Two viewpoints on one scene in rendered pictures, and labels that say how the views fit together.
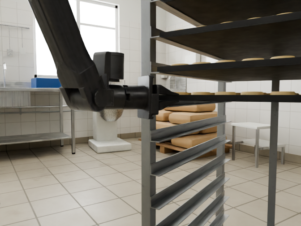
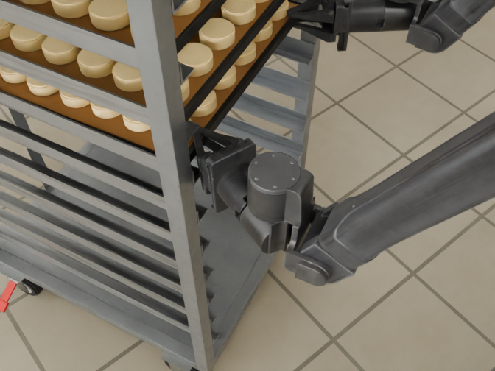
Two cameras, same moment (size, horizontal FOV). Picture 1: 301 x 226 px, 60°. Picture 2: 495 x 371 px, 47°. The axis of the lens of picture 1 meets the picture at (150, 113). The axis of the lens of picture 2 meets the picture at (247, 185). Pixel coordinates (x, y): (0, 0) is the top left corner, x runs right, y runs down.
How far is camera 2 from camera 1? 1.00 m
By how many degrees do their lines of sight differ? 90
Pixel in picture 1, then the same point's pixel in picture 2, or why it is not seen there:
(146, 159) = (197, 247)
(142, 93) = not seen: hidden behind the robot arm
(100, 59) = (309, 191)
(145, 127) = (191, 216)
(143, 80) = (233, 159)
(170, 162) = (144, 224)
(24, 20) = not seen: outside the picture
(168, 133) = (146, 195)
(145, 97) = not seen: hidden behind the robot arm
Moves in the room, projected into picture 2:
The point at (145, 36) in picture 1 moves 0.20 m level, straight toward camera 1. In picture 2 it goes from (174, 90) to (357, 74)
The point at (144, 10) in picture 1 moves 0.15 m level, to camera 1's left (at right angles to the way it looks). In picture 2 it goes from (166, 39) to (169, 156)
